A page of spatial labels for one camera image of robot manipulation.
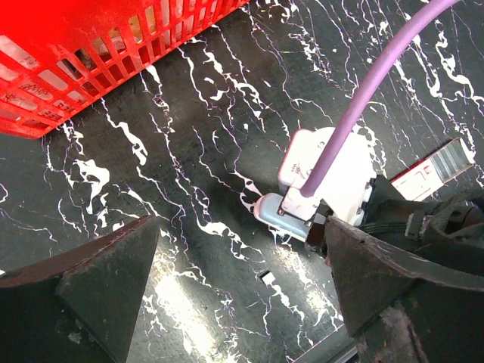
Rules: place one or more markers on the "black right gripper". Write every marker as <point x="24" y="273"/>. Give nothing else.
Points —
<point x="422" y="228"/>

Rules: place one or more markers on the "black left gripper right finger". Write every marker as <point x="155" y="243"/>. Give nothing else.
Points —
<point x="407" y="307"/>

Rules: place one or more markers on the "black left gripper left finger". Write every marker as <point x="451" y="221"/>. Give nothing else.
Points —
<point x="81" y="305"/>

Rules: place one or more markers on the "light blue stapler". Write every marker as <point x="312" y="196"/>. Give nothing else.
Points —
<point x="268" y="210"/>

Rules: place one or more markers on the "red white staple box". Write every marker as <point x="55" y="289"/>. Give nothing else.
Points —
<point x="430" y="174"/>

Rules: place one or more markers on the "red plastic shopping basket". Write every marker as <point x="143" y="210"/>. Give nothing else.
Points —
<point x="58" y="57"/>

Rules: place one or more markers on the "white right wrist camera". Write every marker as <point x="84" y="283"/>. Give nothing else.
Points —
<point x="344" y="186"/>

